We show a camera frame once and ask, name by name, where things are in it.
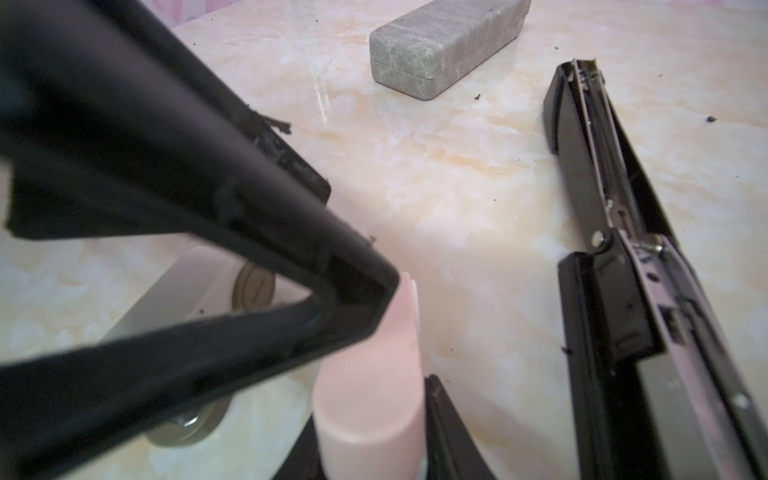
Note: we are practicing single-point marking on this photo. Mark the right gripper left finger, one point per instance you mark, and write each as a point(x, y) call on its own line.
point(303, 461)

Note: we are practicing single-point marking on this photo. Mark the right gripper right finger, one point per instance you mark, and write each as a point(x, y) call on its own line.
point(451, 451)

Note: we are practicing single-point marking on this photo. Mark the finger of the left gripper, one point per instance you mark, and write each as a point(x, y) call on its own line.
point(114, 127)

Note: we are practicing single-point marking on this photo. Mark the black stapler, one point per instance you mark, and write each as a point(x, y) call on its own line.
point(655, 392)

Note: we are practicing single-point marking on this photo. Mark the grey stone block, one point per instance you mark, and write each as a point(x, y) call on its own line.
point(427, 50)

